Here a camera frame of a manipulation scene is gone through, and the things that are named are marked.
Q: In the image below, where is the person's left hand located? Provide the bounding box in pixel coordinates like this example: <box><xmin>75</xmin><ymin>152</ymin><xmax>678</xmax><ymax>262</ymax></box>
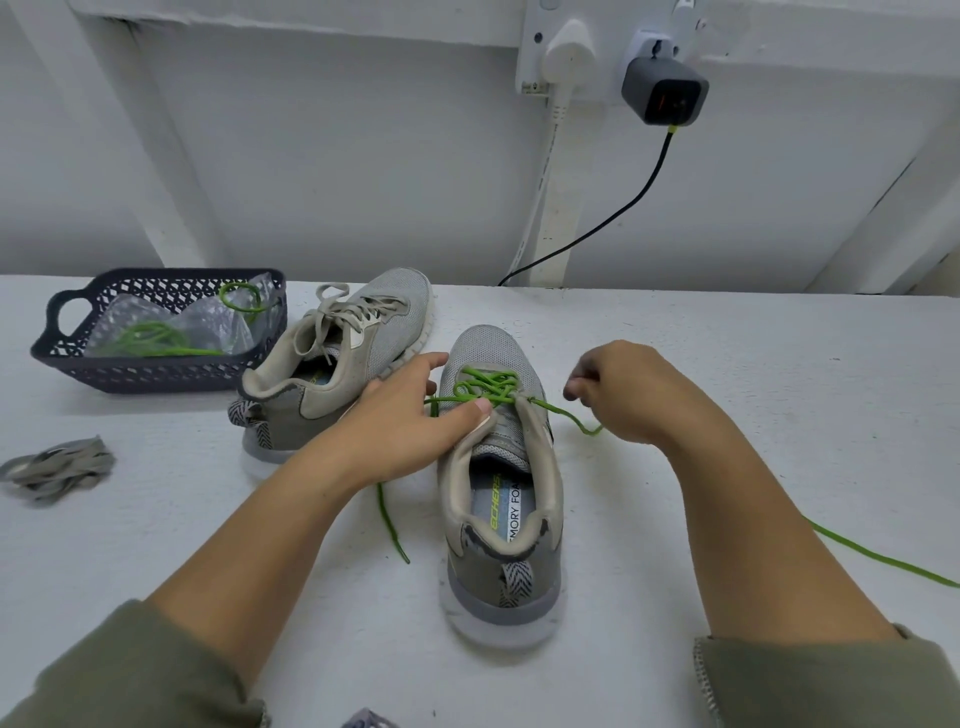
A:
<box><xmin>307</xmin><ymin>352</ymin><xmax>497</xmax><ymax>494</ymax></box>

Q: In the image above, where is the person's right hand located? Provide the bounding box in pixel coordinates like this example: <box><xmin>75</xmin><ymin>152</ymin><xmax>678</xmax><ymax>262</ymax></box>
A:
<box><xmin>564</xmin><ymin>340</ymin><xmax>740</xmax><ymax>452</ymax></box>

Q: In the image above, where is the gray sneaker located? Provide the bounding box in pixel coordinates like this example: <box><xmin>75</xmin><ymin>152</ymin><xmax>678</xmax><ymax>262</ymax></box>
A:
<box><xmin>436</xmin><ymin>324</ymin><xmax>567</xmax><ymax>653</ymax></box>
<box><xmin>228</xmin><ymin>267</ymin><xmax>434</xmax><ymax>464</ymax></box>

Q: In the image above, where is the green shoelace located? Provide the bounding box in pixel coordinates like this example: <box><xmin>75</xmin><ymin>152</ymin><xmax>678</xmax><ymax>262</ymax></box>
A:
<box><xmin>93</xmin><ymin>279</ymin><xmax>272</xmax><ymax>359</ymax></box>
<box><xmin>375</xmin><ymin>366</ymin><xmax>960</xmax><ymax>591</ymax></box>

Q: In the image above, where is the beige shoelace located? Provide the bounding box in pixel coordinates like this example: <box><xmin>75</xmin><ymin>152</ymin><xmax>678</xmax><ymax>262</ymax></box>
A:
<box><xmin>303</xmin><ymin>282</ymin><xmax>410</xmax><ymax>354</ymax></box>
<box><xmin>0</xmin><ymin>436</ymin><xmax>117</xmax><ymax>507</ymax></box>

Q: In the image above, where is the clear plastic bag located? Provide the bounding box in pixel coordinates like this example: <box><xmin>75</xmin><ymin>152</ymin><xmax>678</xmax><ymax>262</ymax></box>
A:
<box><xmin>78</xmin><ymin>274</ymin><xmax>284</xmax><ymax>359</ymax></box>

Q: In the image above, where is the person's left forearm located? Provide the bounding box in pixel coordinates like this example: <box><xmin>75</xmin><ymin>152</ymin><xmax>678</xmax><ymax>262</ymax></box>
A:
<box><xmin>0</xmin><ymin>450</ymin><xmax>372</xmax><ymax>728</ymax></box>

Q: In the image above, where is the person's right forearm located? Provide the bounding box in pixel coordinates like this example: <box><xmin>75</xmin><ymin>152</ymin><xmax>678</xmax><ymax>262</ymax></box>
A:
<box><xmin>672</xmin><ymin>417</ymin><xmax>960</xmax><ymax>728</ymax></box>

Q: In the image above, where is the gray charger adapter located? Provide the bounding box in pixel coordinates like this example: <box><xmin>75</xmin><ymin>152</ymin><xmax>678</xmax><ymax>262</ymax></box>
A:
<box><xmin>621</xmin><ymin>54</ymin><xmax>711</xmax><ymax>128</ymax></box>

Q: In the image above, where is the dark plastic lattice basket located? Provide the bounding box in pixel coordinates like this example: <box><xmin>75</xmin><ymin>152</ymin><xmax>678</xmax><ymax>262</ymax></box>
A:
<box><xmin>30</xmin><ymin>267</ymin><xmax>288</xmax><ymax>395</ymax></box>

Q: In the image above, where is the white plug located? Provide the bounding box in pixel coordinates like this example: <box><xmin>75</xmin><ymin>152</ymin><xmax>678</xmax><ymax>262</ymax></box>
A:
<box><xmin>541</xmin><ymin>18</ymin><xmax>599</xmax><ymax>92</ymax></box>

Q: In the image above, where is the black cable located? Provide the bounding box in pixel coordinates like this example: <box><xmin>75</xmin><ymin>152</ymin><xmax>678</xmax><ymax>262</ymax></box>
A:
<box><xmin>498</xmin><ymin>126</ymin><xmax>677</xmax><ymax>288</ymax></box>

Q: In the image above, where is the white cable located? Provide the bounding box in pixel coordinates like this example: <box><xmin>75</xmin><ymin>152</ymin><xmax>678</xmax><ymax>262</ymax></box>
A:
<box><xmin>507</xmin><ymin>90</ymin><xmax>566</xmax><ymax>284</ymax></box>

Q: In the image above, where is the white wall socket plate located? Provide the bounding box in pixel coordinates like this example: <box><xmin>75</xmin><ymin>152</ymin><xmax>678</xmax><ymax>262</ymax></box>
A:
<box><xmin>516</xmin><ymin>0</ymin><xmax>707</xmax><ymax>99</ymax></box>

